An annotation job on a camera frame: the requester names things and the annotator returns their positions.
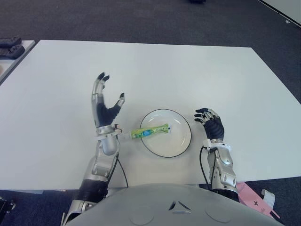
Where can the black floor device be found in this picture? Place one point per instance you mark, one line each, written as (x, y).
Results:
(7, 203)

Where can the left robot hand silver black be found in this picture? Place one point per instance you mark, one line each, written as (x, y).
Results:
(103, 115)

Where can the green toothpaste tube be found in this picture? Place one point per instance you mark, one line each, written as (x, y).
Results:
(148, 131)

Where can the white side table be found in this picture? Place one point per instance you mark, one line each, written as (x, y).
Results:
(14, 63)

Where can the grey robot torso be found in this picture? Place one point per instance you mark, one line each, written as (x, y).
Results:
(176, 207)

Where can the white paper strip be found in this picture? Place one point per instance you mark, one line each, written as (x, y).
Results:
(269, 199)

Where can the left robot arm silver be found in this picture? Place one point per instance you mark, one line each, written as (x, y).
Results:
(101, 164)

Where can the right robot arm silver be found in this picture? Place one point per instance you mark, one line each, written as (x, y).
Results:
(225, 169)

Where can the black game controller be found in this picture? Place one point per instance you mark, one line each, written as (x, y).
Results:
(13, 51)
(10, 41)

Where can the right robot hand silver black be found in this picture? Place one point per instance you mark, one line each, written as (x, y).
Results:
(215, 127)

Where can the white plate black rim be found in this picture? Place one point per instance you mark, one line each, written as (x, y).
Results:
(171, 143)

